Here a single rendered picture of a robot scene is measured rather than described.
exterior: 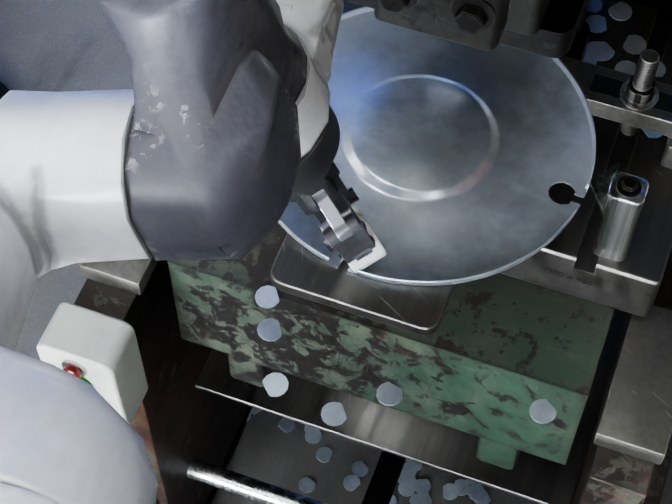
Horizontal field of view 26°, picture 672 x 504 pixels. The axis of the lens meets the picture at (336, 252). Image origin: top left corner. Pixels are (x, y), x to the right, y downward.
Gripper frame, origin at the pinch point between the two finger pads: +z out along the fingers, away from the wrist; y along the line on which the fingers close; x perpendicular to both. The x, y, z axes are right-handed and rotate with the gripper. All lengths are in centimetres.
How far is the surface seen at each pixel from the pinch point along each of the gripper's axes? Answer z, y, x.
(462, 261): 6.1, 3.4, 6.2
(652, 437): 22.7, 18.7, 12.0
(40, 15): 78, -106, -27
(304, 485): 78, -15, -25
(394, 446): 51, -3, -10
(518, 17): -2.6, -7.5, 19.6
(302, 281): 2.4, -0.7, -5.3
